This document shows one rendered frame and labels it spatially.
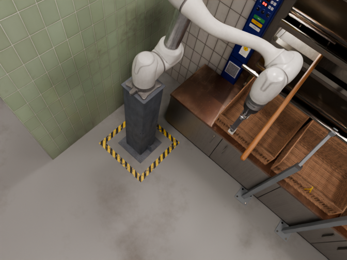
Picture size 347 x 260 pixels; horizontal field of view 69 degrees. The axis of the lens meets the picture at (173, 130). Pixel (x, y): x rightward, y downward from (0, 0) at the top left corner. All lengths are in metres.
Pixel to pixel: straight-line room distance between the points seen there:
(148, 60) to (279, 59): 0.75
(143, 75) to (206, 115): 0.84
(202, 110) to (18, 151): 1.78
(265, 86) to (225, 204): 1.74
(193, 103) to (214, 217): 1.10
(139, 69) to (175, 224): 1.49
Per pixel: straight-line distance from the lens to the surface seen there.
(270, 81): 1.02
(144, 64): 1.54
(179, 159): 2.61
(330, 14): 1.90
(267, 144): 2.29
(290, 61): 1.17
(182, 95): 2.27
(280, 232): 2.78
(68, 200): 2.54
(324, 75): 2.10
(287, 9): 1.97
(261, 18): 2.04
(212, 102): 2.30
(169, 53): 1.61
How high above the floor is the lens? 2.42
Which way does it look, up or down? 62 degrees down
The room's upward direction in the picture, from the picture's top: 18 degrees clockwise
